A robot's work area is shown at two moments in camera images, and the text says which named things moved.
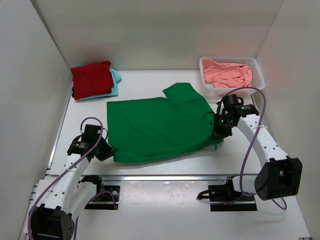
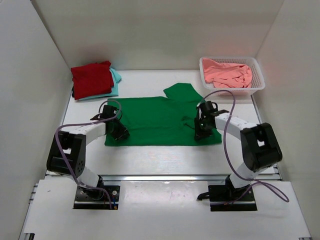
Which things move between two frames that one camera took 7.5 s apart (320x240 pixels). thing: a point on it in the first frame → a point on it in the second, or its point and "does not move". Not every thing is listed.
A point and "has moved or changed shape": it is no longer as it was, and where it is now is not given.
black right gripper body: x=222 y=127 → x=200 y=123
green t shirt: x=182 y=120 has moved or changed shape
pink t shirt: x=226 y=75 does not move
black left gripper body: x=104 y=149 → x=119 y=130
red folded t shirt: x=92 y=80 does not move
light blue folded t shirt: x=116 y=78 does not move
